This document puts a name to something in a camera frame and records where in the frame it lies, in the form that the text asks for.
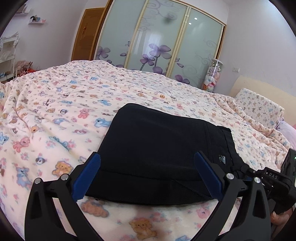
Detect black pants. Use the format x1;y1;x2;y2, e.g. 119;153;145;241
86;103;244;206

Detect right hand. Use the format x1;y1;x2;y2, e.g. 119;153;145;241
270;209;293;226

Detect pink pillow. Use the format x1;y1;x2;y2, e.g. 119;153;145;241
276;120;296;150

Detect teddy bear print blanket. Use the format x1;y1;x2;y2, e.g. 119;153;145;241
1;60;291;236

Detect teddy bear print pillow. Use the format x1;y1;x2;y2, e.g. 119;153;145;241
234;88;285;128

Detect beige headboard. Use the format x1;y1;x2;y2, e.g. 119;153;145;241
228;75;296;127

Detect clear tube of plush toys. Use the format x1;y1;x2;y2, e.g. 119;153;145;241
202;59;223;92

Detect wooden door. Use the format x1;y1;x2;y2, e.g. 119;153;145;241
71;8;104;61

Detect floral glass sliding wardrobe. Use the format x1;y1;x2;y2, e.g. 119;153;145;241
94;1;226;89

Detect white shelving rack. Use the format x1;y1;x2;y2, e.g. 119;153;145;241
1;32;20;82

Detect white wall socket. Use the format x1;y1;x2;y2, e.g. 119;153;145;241
232;67;240;73

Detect white wall shelf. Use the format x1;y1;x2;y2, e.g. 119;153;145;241
29;15;46;25

